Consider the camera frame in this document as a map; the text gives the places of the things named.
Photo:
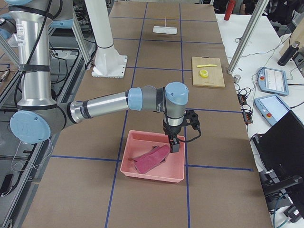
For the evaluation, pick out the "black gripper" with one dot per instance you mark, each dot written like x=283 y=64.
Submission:
x=173 y=130

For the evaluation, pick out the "pink and grey cloth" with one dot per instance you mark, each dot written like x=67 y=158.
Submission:
x=151 y=159

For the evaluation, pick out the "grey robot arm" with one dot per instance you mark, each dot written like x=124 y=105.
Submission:
x=39 y=116

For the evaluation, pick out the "black water bottle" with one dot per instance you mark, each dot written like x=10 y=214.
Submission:
x=289 y=53

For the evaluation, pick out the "pink plastic bin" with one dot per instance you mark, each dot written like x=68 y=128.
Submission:
x=138 y=143

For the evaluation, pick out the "yellow lemon slice toy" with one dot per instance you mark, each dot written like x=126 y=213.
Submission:
x=204 y=73

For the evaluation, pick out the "bamboo cutting board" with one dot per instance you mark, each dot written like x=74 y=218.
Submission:
x=215 y=78

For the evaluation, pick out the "yellow plastic knife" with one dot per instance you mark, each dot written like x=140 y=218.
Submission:
x=207 y=65

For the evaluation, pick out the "blue teach pendant near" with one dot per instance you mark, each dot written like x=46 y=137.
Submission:
x=271 y=107

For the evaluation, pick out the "blue teach pendant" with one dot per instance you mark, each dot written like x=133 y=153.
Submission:
x=273 y=81
x=271 y=107

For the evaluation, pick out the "black laptop computer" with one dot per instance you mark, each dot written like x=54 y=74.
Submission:
x=281 y=148

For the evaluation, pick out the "white rectangular tray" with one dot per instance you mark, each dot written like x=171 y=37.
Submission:
x=165 y=30

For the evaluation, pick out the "blue teach pendant far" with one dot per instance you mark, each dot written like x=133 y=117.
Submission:
x=273 y=81

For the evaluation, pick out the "red bottle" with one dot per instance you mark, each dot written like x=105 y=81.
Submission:
x=229 y=9

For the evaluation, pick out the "black smartphone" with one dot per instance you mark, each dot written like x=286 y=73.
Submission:
x=6 y=185

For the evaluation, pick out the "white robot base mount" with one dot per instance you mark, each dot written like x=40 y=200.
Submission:
x=108 y=62

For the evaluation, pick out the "aluminium frame post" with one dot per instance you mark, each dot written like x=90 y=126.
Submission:
x=254 y=19

